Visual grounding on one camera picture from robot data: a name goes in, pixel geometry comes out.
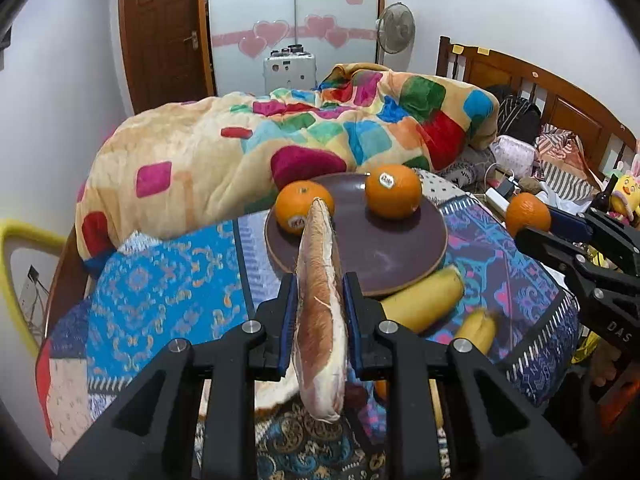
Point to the large yellow banana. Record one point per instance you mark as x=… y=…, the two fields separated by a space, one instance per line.
x=425 y=302

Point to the blue patterned tablecloth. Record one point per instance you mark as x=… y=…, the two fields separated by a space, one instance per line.
x=165 y=290

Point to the wardrobe with pink hearts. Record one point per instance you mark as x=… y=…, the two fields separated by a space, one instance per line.
x=295 y=0

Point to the wooden bed headboard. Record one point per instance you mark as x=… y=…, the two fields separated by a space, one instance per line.
x=560 y=95

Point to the black bag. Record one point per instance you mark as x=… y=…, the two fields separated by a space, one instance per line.
x=517 y=110

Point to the white brown bread piece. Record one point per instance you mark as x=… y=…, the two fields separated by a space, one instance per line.
x=272 y=395

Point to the pink pillow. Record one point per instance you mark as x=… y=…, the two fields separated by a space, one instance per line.
x=515 y=155

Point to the dark brown round plate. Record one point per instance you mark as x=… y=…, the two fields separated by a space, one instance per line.
x=390 y=255

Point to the yellow chair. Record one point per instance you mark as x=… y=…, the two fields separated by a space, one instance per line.
x=30 y=240

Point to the small orange fruit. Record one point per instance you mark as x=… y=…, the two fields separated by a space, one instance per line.
x=381 y=391

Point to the plain orange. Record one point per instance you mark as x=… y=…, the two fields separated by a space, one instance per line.
x=526 y=212

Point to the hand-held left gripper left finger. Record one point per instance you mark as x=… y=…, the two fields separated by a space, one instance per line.
x=286 y=325

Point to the standing electric fan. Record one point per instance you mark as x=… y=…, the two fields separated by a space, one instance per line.
x=395 y=27

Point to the white charger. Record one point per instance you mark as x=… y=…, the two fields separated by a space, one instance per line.
x=497 y=199

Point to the dark wine bottle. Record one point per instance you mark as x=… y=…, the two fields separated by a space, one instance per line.
x=602 y=197

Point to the long brown bread loaf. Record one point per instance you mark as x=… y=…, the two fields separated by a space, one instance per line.
x=319 y=310

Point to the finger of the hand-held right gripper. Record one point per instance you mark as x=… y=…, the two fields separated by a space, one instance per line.
x=570 y=225
x=545 y=246

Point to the yellow plush toy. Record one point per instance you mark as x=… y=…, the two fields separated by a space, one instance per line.
x=627 y=190

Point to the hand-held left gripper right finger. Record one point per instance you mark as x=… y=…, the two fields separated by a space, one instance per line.
x=352 y=327

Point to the striped cloth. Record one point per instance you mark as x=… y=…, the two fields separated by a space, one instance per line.
x=565 y=170

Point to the orange with white sticker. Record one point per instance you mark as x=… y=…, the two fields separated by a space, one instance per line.
x=300 y=207
x=394 y=192

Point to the small yellow banana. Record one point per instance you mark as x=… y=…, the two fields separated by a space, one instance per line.
x=477 y=332

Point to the brown wooden door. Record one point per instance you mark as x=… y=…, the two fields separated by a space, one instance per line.
x=160 y=35

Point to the colourful checked blanket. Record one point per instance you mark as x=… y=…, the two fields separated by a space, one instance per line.
x=210 y=155

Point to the white appliance with knobs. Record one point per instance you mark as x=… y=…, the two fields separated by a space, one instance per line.
x=290 y=72

